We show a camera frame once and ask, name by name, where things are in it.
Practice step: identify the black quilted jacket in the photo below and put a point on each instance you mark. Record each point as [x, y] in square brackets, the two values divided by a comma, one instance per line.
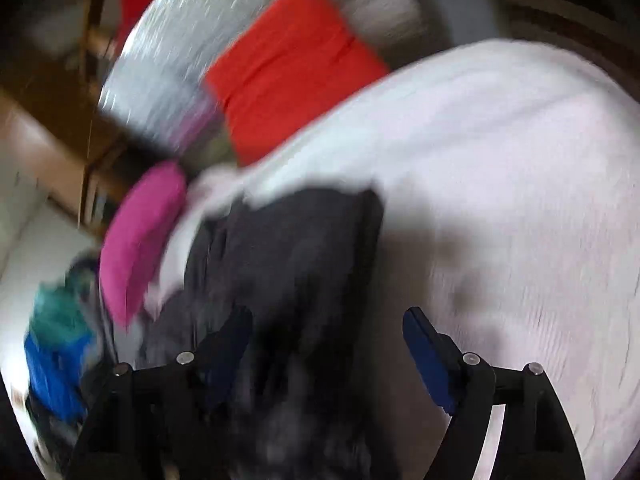
[300, 250]

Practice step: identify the wooden cabinet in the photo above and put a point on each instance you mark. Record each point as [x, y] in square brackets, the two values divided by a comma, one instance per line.
[45, 150]

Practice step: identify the red pillow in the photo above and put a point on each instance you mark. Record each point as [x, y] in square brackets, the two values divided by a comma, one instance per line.
[290, 70]

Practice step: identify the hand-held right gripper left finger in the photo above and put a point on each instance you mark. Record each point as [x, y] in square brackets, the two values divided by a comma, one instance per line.
[225, 355]

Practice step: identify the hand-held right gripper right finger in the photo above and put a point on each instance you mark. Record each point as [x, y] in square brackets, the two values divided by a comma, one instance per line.
[430, 355]

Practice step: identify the teal jacket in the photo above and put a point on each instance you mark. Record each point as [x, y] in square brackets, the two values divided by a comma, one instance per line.
[60, 310]

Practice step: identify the white blanket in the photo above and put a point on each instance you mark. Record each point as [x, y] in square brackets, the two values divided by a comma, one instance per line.
[500, 185]

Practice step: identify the pink pillow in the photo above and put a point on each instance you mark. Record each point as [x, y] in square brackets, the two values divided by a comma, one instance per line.
[140, 240]

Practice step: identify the silver foil insulation mat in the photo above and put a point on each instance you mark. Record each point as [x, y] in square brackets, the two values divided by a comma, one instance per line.
[190, 25]

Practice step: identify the grey coat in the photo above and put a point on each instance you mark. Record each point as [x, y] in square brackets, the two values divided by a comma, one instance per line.
[125, 345]

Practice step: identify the blue jacket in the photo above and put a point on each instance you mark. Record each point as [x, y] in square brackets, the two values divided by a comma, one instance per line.
[55, 375]

